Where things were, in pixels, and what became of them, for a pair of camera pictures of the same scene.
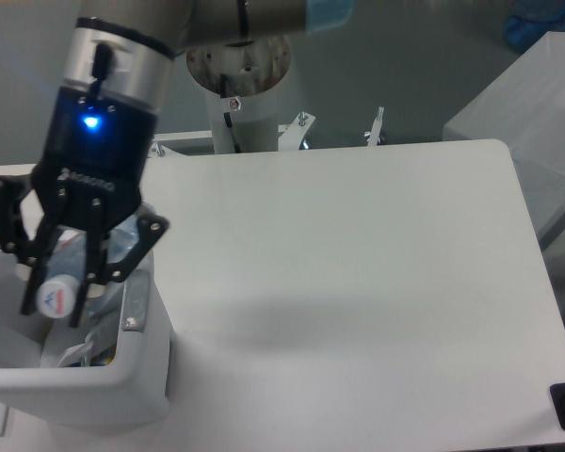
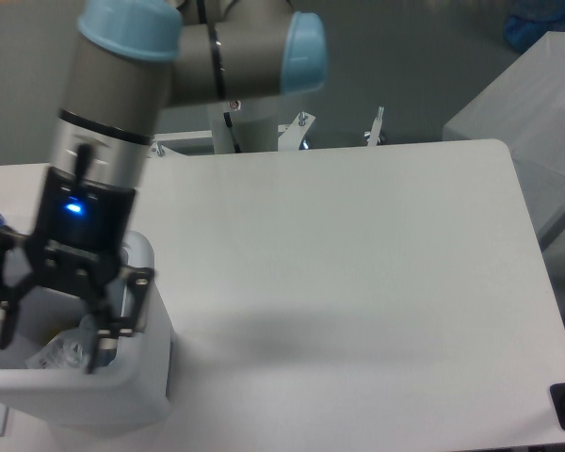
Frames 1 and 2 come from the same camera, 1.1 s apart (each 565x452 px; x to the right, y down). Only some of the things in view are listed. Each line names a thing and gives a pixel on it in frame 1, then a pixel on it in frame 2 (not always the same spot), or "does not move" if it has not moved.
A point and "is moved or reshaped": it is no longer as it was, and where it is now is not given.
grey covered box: (535, 108) does not move
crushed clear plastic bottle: (68, 265) is moved or reshaped
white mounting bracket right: (292, 135) does not move
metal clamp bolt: (375, 137) does not move
